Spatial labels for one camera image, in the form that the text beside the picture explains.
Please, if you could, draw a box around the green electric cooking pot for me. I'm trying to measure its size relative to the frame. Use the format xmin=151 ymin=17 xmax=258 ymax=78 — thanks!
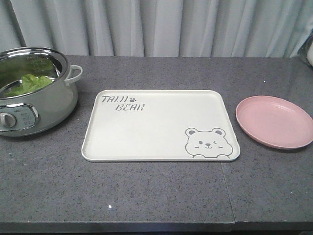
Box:
xmin=0 ymin=47 xmax=83 ymax=137

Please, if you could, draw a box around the cream bear serving tray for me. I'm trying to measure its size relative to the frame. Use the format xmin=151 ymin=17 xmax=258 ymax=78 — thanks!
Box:
xmin=82 ymin=90 xmax=240 ymax=162

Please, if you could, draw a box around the green lettuce leaf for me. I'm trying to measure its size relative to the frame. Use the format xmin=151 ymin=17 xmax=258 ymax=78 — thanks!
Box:
xmin=0 ymin=56 xmax=58 ymax=98

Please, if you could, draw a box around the pink plastic plate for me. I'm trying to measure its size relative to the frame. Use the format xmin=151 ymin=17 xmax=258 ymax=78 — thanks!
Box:
xmin=235 ymin=95 xmax=313 ymax=149

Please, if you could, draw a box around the white rice cooker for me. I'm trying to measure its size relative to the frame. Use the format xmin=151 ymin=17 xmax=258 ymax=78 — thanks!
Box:
xmin=298 ymin=35 xmax=313 ymax=67

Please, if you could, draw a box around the white curtain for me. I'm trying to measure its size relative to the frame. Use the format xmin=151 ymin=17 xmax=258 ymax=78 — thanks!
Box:
xmin=0 ymin=0 xmax=313 ymax=57

